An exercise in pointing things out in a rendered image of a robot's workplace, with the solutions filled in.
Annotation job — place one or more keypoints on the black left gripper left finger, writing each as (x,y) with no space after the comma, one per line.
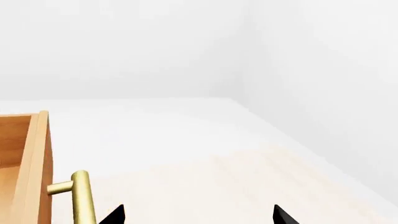
(115,217)

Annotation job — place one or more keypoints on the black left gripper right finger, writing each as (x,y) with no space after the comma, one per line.
(283,217)

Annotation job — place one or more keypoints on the light wooden drawer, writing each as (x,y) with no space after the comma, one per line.
(29,168)

